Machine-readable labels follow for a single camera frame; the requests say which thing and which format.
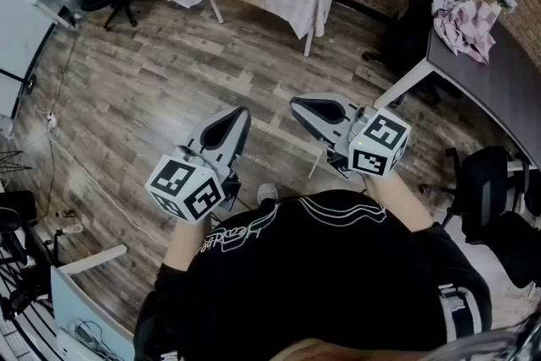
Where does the person's left forearm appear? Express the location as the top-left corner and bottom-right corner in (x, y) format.
(162, 218), (212, 272)

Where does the person's grey shoe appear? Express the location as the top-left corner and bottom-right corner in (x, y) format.
(256, 183), (280, 206)

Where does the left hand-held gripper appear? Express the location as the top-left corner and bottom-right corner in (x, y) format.
(145, 106), (253, 225)

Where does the pink checked cloth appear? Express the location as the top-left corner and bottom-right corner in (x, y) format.
(431, 0), (502, 65)

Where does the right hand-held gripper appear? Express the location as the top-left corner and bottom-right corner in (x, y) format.
(289, 92), (412, 178)

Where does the vase with purple flowers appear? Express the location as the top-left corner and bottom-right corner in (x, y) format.
(489, 0), (518, 16)

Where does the white table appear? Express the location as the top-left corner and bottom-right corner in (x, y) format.
(205, 0), (326, 57)

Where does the dark desk with white legs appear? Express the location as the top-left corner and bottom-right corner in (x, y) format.
(374, 0), (541, 171)

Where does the person's black shirt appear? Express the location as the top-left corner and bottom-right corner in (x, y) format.
(134, 189), (494, 361)

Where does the person's right forearm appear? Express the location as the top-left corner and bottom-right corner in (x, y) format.
(362, 171), (434, 233)

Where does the white cable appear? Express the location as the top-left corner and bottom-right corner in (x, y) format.
(46, 126), (171, 249)

